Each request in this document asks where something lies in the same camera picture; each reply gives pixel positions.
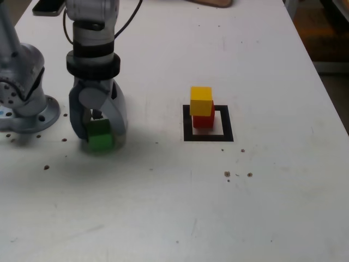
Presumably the black tape square outline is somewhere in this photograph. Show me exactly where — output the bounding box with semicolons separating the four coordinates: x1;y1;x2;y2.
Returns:
182;105;234;142

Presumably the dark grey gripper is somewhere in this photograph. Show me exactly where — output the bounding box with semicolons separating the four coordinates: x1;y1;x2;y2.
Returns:
68;78;128;145

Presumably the red cube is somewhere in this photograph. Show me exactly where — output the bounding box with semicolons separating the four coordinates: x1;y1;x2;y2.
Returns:
192;102;215;128

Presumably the black smartphone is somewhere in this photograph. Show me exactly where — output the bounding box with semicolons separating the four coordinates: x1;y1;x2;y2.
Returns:
32;0;68;17

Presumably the green cube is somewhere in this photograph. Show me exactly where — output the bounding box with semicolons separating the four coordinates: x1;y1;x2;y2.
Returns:
86;119;115;152

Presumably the brown wooden board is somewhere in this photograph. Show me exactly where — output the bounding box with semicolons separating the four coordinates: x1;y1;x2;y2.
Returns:
188;0;233;9

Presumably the grey metal beam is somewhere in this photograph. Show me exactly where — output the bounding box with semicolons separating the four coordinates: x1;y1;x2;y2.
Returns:
312;60;349;74

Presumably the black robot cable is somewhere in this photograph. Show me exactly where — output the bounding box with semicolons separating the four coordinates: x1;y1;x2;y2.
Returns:
63;0;144;46

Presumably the yellow cube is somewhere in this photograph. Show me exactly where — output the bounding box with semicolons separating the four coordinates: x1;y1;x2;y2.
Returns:
189;86;213;117

